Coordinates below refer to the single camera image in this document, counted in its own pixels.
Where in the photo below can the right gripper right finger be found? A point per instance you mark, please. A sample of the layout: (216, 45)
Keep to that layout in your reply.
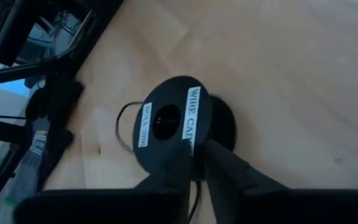
(228, 174)

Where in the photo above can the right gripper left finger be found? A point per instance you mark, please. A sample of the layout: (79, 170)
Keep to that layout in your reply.
(172, 174)

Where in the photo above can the black work glove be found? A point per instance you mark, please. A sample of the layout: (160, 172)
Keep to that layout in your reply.
(57, 102)

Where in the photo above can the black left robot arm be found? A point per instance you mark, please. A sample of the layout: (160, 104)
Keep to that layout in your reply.
(8, 46)

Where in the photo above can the grey work glove with label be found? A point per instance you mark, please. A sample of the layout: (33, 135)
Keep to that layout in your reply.
(26, 174)

